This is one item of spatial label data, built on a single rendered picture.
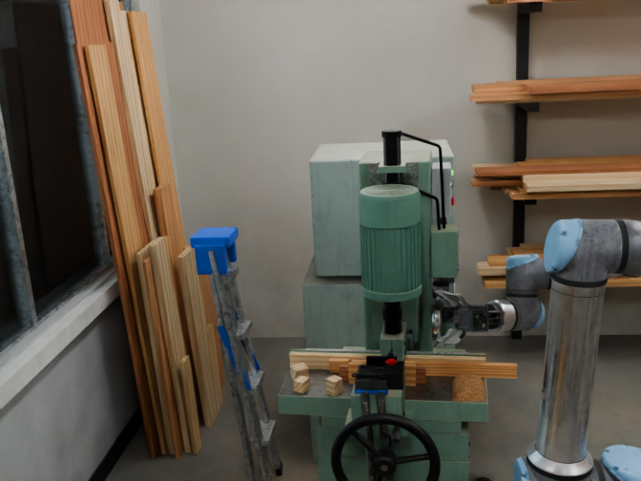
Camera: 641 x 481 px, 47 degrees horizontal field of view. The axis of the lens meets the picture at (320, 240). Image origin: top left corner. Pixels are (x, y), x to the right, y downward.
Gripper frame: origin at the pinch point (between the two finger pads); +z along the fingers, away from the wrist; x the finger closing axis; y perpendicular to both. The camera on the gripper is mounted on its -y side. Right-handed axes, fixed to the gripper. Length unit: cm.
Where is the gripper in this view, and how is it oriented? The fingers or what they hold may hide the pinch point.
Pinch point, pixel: (431, 319)
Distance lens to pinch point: 201.9
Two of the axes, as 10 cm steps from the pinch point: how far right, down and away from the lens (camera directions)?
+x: 0.0, 10.0, -0.2
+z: -8.7, -0.1, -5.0
